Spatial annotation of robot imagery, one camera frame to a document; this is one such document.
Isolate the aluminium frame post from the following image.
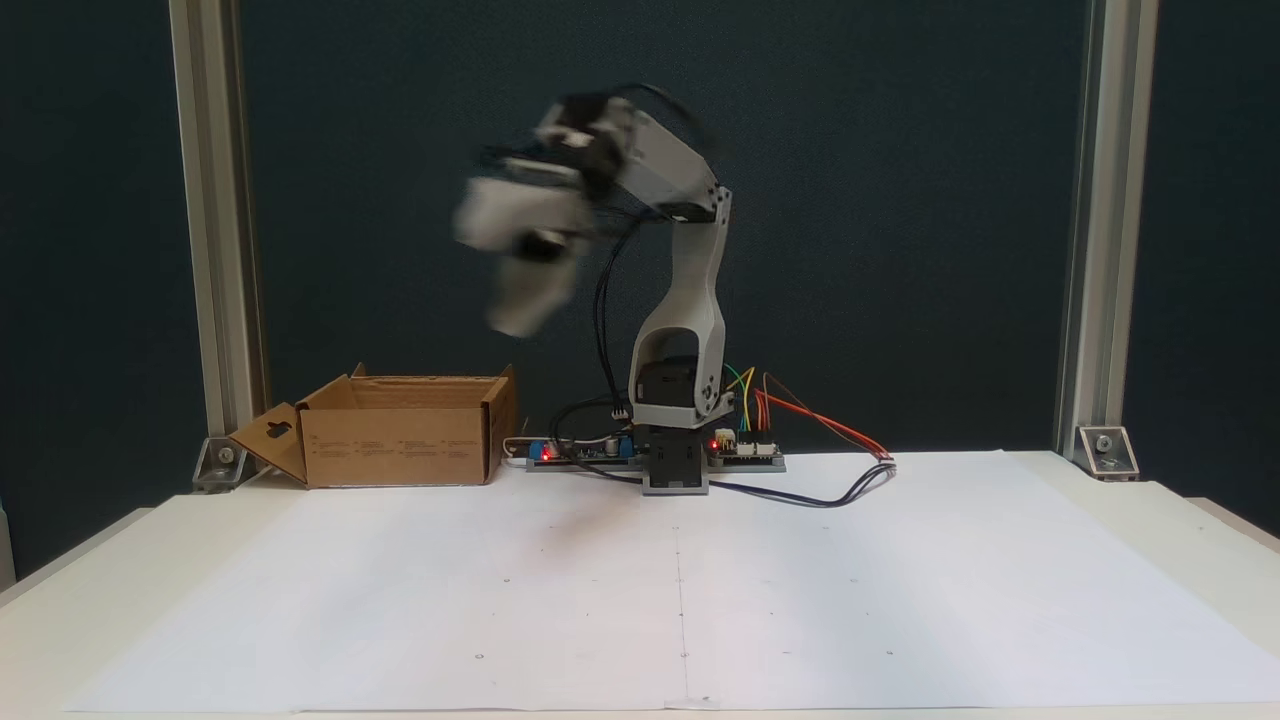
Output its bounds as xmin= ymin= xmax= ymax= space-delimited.
xmin=168 ymin=0 xmax=266 ymax=491
xmin=1055 ymin=0 xmax=1161 ymax=471

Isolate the brown cardboard box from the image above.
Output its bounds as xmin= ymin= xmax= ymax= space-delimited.
xmin=228 ymin=362 xmax=519 ymax=491

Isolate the black cable with white connector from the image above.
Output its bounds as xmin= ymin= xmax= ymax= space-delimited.
xmin=700 ymin=458 xmax=896 ymax=509

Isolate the blue circuit board red LED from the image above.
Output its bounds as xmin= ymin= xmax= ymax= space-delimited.
xmin=525 ymin=435 xmax=646 ymax=473

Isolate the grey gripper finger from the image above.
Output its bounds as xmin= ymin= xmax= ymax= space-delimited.
xmin=486 ymin=255 xmax=581 ymax=338

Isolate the orange red wire bundle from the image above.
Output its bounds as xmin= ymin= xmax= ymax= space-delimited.
xmin=755 ymin=372 xmax=893 ymax=461

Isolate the circuit board with jumper wires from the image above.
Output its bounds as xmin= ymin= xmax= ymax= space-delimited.
xmin=708 ymin=430 xmax=786 ymax=473

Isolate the metal corner bracket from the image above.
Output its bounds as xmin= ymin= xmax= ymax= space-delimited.
xmin=192 ymin=435 xmax=251 ymax=493
xmin=1075 ymin=425 xmax=1139 ymax=481

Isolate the white paper sheet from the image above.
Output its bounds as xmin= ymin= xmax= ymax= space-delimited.
xmin=65 ymin=450 xmax=1280 ymax=713

